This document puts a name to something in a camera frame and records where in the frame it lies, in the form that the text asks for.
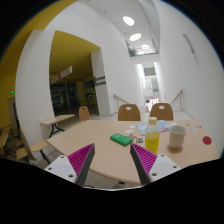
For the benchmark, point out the green flat box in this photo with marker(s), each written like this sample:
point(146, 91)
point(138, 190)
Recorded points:
point(121, 139)

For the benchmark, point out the wooden chair far left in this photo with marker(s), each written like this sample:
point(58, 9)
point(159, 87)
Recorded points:
point(84, 113)

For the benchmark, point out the white paper scrap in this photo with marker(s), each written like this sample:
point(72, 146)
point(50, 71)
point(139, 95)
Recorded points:
point(129, 131)

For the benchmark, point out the white paper cup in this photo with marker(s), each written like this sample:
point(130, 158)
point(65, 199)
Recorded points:
point(177, 135)

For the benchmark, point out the small side table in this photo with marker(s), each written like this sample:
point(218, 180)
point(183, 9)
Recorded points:
point(53, 123)

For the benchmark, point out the wooden chair right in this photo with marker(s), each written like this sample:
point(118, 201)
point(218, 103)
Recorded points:
point(162, 111)

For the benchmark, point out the yellow drink bottle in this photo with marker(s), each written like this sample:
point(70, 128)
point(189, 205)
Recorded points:
point(152, 135)

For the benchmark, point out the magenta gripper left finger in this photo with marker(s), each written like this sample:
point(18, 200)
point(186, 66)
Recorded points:
point(74, 167)

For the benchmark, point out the wooden chair at wall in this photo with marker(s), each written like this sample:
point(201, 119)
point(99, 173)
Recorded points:
point(22, 153)

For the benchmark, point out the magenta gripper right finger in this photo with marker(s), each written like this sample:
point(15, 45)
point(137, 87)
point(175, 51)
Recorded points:
point(150, 166)

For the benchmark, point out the red round disc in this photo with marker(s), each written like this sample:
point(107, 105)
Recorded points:
point(207, 140)

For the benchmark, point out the small dark card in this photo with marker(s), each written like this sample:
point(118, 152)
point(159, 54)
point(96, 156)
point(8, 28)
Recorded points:
point(139, 140)

